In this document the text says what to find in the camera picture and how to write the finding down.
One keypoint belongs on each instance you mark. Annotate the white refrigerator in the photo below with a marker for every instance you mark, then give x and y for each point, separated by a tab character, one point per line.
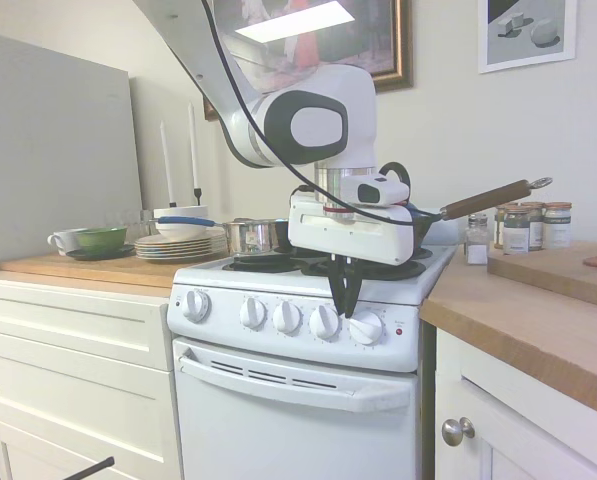
38	175

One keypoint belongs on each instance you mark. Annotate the gold framed painting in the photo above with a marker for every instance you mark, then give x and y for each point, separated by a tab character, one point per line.
378	50

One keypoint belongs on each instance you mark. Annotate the silver cabinet knob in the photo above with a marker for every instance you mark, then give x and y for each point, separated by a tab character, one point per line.
455	431

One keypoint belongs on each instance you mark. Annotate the green bowl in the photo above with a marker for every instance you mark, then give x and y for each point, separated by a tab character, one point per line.
100	237

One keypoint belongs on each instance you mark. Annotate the glass spice jar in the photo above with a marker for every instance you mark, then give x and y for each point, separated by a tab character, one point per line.
499	225
558	227
535	222
516	235

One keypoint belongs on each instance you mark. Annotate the dark saucer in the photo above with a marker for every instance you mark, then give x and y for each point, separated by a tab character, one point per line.
118	252

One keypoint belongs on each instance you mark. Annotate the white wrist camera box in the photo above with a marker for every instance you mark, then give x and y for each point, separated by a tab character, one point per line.
373	192

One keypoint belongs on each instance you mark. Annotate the white oven door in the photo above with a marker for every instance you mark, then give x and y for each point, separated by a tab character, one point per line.
278	430

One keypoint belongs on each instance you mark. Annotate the white electric stove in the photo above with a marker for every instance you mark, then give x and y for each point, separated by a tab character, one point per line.
298	287

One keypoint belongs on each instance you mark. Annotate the wooden cutting board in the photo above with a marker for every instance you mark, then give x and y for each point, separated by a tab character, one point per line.
553	275

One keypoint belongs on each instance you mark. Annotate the white drawer cabinet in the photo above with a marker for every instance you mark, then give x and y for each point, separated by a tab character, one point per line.
78	400

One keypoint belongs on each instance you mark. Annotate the steel pot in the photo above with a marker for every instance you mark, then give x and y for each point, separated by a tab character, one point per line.
281	235

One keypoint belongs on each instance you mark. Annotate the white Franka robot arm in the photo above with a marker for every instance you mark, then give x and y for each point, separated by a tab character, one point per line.
318	125

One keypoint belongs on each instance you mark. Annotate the large white oven knob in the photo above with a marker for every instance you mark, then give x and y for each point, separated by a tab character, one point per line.
196	306

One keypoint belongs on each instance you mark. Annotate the glass salt shaker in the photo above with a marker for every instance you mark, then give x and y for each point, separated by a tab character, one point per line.
476	247

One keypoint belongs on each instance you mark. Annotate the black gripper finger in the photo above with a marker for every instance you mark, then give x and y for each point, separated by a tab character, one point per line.
339	285
356	285

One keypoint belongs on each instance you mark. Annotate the white cup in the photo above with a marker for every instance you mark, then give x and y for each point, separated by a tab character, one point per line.
63	241

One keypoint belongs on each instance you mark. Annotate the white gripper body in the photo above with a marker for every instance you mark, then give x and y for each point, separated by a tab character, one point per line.
348	237

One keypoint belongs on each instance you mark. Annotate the clear drinking glass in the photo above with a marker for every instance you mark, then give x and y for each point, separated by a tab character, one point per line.
117	220
140	222

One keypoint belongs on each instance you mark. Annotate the white stove burner knob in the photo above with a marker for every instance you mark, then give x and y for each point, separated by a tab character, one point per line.
286	318
253	313
323	324
366	328

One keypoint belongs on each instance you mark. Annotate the white bowl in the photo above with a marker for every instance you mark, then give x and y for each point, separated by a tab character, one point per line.
183	232

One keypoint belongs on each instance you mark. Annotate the cream dinner plate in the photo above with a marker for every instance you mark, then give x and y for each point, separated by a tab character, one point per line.
150	250
150	253
150	240
150	256
150	243
150	246

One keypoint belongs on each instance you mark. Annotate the large grey shapes poster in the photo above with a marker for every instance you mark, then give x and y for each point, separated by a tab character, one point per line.
528	30

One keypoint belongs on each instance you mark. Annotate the black stove burner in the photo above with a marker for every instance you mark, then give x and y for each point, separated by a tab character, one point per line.
393	272
424	253
258	265

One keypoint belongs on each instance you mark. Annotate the white taper candle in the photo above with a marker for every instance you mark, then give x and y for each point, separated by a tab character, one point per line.
193	150

